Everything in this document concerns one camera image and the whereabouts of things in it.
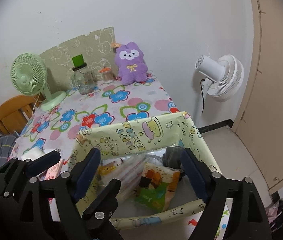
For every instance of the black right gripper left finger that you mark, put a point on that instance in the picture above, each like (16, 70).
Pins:
(74, 185)

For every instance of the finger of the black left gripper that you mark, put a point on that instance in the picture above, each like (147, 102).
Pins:
(19, 184)
(97, 215)

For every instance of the white tissue pack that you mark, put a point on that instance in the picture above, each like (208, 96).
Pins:
(32, 154)

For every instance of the clear pack of straws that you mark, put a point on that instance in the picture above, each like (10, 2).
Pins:
(130, 172)

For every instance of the green orange tissue pack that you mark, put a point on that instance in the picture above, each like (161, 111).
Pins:
(157, 186)

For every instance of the yellow cartoon storage box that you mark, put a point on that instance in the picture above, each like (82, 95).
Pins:
(139, 136)

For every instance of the floral tablecloth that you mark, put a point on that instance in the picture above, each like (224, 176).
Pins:
(108, 104)

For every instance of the beige wooden door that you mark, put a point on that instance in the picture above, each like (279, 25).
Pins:
(259, 123)

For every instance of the grey glove in box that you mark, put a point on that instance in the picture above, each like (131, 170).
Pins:
(172, 157)

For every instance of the glass mason jar mug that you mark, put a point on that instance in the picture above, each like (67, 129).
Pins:
(83, 79)

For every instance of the green desk fan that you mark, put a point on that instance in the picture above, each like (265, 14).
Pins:
(29, 76)

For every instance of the toothpick jar orange lid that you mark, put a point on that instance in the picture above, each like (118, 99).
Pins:
(106, 74)

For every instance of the green cup on jar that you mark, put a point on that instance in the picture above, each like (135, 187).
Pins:
(78, 61)

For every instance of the purple bunny plush toy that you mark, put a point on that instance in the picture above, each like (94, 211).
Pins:
(131, 65)

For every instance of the white standing fan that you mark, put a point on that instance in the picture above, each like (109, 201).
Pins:
(222, 78)

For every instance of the green cartoon wall panel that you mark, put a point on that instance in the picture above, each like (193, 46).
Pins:
(96, 51)

